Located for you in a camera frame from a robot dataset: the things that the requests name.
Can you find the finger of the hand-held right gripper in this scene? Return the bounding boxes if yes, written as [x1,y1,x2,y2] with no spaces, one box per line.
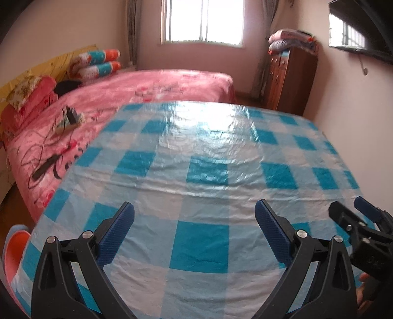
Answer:
[354,196,393,229]
[328,201,373,238]

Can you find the dark cloth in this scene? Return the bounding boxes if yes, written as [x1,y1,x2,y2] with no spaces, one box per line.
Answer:
[55,80,83,95]

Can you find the folded quilts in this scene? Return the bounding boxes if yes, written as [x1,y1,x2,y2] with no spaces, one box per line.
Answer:
[267,28,320,56]

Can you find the window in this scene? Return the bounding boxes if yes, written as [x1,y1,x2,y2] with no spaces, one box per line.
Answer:
[160,0,246,48]

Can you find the blue white checked tablecloth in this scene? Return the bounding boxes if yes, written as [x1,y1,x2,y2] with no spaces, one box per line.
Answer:
[9,100,369,319]

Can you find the floral pillow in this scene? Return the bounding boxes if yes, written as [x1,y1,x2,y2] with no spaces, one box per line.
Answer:
[6,76,42,109]

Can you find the wall mounted black television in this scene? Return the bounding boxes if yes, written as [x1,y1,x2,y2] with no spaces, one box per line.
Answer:
[328,0,393,62]

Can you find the white power strip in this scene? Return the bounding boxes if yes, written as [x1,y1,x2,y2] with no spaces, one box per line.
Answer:
[51,113,85,135]

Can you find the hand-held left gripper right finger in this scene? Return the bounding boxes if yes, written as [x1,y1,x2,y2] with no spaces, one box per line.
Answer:
[255,199,358,319]

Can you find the yellow headboard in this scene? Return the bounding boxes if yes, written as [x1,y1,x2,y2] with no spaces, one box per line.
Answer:
[0,44,99,105]

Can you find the grey curtain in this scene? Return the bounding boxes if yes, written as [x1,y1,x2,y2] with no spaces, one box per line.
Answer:
[126,0,139,69]
[252,0,295,105]

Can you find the wooden cabinet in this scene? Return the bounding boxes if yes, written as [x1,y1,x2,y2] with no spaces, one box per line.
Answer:
[264,46,318,117]

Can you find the person's right hand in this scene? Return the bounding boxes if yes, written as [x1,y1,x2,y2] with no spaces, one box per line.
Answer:
[357,272,378,314]

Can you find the cartoon print bolster pillow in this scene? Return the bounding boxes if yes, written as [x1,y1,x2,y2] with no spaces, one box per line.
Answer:
[69,48,122,71]
[77,61,122,79]

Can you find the black phone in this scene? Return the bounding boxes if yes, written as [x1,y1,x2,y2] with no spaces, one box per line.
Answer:
[32,155,60,181]

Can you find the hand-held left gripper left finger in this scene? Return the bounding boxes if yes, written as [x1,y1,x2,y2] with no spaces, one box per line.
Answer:
[31,201,139,319]

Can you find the folded pink blanket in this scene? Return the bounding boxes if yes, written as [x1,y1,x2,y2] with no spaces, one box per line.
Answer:
[0,77,59,135]

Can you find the pink printed bed blanket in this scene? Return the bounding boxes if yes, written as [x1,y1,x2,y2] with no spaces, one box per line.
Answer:
[6,69,237,221]

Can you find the black charging cable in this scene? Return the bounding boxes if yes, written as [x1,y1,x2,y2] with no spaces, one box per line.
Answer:
[26,132,77,191]

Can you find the pink trash bin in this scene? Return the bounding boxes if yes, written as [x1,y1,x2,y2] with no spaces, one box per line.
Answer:
[1,230,33,307]

